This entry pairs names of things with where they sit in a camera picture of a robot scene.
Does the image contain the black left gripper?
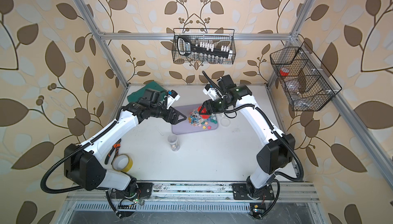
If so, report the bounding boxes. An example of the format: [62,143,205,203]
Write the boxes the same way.
[148,103,187,125]

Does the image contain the clear jar lid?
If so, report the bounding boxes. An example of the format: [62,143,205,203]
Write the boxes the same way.
[220,118,230,127]

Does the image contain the red lidded clear jar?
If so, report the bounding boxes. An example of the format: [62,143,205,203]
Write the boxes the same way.
[188,106,209,126]

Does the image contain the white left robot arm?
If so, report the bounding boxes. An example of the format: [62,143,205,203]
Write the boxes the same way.
[40,102,187,194]

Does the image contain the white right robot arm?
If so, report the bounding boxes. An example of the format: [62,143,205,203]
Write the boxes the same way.
[199,84,304,199]

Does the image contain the pile of star candies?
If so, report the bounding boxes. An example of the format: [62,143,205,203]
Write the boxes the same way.
[195,114,218,130]

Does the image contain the open clear jar of candies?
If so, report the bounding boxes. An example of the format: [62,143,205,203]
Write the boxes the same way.
[167,135,180,151]

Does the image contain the red lidded jar in basket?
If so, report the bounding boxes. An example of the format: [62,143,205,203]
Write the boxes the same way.
[279,67,290,77]

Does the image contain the lilac plastic tray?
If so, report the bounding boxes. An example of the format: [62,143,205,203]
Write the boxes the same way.
[172,104,219,135]

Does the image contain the green plastic block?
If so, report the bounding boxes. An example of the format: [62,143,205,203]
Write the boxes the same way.
[127,81,165,103]

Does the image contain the black socket set holder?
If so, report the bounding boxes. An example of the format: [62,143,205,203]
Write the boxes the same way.
[176,35,234,59]

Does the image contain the orange black pliers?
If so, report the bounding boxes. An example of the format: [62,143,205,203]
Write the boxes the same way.
[104,139,121,165]

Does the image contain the yellow tape roll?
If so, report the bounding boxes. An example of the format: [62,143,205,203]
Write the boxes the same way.
[112,154,133,173]

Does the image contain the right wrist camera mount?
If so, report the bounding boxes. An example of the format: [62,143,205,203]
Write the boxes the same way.
[203,75,236,101]

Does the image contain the black wire basket back wall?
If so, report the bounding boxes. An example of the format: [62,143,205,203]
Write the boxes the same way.
[172,27,236,65]

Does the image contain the black wire basket wall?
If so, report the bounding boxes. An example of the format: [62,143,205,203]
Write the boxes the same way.
[270,42,342,111]
[172,27,236,65]

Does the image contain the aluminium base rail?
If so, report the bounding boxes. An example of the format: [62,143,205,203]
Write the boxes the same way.
[65,180,320,214]

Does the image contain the black wire basket right wall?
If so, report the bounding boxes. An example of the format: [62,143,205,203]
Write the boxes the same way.
[270,42,342,111]

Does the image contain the aluminium frame post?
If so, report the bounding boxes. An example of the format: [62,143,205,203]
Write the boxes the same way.
[266,0,326,89]

